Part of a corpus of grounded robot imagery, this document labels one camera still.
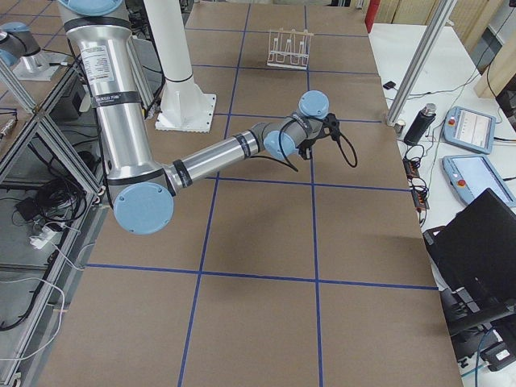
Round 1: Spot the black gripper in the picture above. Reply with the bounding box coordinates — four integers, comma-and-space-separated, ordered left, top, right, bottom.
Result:
298, 144, 312, 160

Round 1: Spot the second robot arm grey blue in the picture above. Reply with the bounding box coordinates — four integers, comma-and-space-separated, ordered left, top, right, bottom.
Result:
1, 22, 57, 81

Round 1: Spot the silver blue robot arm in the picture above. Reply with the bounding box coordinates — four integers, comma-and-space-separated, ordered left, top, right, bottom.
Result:
59, 1, 330, 235

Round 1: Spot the small black adapter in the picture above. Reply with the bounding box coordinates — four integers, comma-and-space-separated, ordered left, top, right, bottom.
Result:
382, 81, 396, 89

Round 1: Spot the black drink bottle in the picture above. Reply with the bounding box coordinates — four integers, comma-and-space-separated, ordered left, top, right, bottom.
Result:
403, 103, 436, 146

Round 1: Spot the brown paper table cover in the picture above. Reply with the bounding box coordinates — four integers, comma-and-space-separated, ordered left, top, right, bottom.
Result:
38, 2, 461, 386

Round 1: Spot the upper teach pendant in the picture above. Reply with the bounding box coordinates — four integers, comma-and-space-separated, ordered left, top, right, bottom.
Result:
443, 106, 497, 155

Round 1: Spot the teach pendant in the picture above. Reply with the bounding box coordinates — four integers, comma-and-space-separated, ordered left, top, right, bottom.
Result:
442, 155, 515, 208
443, 106, 497, 155

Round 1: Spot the lower teach pendant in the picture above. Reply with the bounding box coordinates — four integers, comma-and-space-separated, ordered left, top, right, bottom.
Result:
442, 155, 515, 208

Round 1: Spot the black laptop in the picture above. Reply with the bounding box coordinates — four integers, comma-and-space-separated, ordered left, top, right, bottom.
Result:
423, 189, 515, 340

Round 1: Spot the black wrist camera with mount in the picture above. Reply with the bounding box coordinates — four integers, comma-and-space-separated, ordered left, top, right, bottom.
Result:
321, 113, 341, 142

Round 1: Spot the black camera cable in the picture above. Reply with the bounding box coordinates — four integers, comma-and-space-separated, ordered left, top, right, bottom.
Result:
277, 116, 358, 173

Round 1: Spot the white wire cup holder rack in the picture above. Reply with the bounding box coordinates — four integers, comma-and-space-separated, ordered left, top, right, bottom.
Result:
266, 28, 314, 70

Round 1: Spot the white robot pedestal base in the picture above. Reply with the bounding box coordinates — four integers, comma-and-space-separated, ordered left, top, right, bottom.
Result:
144, 1, 217, 133

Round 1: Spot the silver aluminium frame post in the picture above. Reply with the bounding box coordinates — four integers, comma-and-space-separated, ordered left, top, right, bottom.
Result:
385, 0, 457, 126

